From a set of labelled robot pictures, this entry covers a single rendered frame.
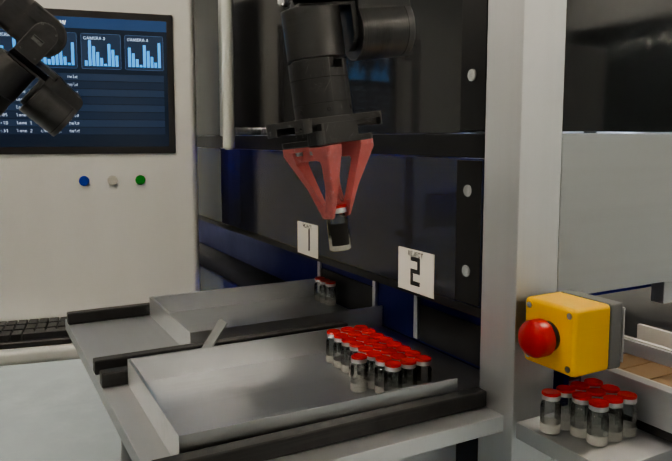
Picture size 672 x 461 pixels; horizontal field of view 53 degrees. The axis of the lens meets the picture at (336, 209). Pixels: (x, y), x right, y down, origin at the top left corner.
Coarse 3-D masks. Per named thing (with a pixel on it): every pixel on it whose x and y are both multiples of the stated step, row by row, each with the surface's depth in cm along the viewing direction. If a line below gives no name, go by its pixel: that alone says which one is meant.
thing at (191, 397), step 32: (192, 352) 92; (224, 352) 94; (256, 352) 96; (288, 352) 99; (320, 352) 101; (128, 384) 88; (160, 384) 88; (192, 384) 88; (224, 384) 88; (256, 384) 88; (288, 384) 88; (320, 384) 88; (448, 384) 81; (160, 416) 72; (192, 416) 78; (224, 416) 78; (256, 416) 78; (288, 416) 71; (320, 416) 73; (192, 448) 66
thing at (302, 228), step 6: (300, 222) 125; (300, 228) 125; (306, 228) 123; (312, 228) 120; (300, 234) 125; (306, 234) 123; (312, 234) 121; (300, 240) 125; (306, 240) 123; (312, 240) 121; (300, 246) 125; (306, 246) 123; (312, 246) 121; (300, 252) 126; (306, 252) 123; (312, 252) 121
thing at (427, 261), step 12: (408, 252) 94; (420, 252) 92; (408, 264) 94; (420, 264) 92; (432, 264) 89; (408, 276) 94; (420, 276) 92; (432, 276) 89; (408, 288) 95; (420, 288) 92; (432, 288) 90
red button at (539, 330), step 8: (528, 320) 70; (536, 320) 70; (544, 320) 70; (520, 328) 71; (528, 328) 70; (536, 328) 69; (544, 328) 69; (552, 328) 69; (520, 336) 71; (528, 336) 70; (536, 336) 69; (544, 336) 68; (552, 336) 69; (520, 344) 71; (528, 344) 70; (536, 344) 69; (544, 344) 68; (552, 344) 69; (528, 352) 70; (536, 352) 69; (544, 352) 69; (552, 352) 69
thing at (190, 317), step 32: (224, 288) 130; (256, 288) 132; (288, 288) 136; (160, 320) 116; (192, 320) 119; (224, 320) 119; (256, 320) 119; (288, 320) 108; (320, 320) 111; (352, 320) 114
